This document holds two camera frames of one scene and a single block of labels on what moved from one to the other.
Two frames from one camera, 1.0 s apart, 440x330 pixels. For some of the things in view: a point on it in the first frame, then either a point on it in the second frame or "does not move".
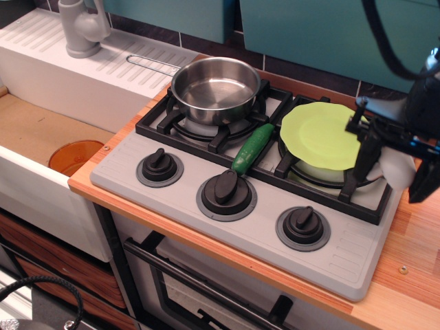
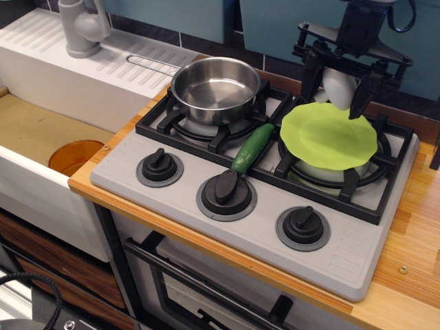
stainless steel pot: x=214 y=91 does not move
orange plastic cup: x=70 y=156 does not move
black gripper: x=373 y=132 -> x=356 y=42
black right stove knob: x=303 y=229 does not move
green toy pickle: x=251 y=148 does not move
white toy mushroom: x=399 y=170 -> x=339 y=88
